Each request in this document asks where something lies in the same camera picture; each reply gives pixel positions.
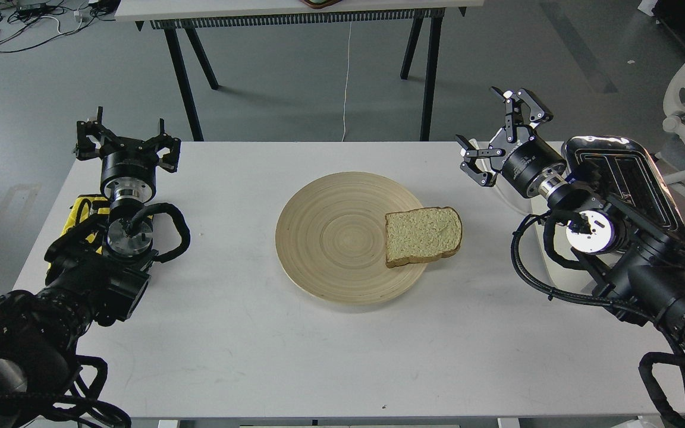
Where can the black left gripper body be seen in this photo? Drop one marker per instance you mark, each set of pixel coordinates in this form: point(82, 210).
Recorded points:
point(129, 170)

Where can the brown object on background table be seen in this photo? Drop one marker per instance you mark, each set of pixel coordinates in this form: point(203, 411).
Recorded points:
point(319, 4)

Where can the chrome two-slot toaster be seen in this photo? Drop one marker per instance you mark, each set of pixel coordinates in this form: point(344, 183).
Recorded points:
point(633, 195)

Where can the round wooden plate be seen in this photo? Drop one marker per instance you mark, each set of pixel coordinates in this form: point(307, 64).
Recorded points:
point(331, 238)

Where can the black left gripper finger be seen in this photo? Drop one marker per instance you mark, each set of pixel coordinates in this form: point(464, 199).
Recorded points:
point(165, 149)
point(93, 139)

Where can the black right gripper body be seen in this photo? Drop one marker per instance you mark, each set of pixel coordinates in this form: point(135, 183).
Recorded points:
point(525, 160)

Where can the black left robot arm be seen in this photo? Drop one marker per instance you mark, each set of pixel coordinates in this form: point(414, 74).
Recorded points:
point(98, 271)

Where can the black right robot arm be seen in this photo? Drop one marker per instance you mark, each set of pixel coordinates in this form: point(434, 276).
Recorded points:
point(644, 284)

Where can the slice of bread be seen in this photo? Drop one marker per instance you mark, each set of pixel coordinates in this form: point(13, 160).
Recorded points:
point(422, 235)

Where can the white background table black legs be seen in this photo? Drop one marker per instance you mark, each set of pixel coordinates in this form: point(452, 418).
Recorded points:
point(189, 16)

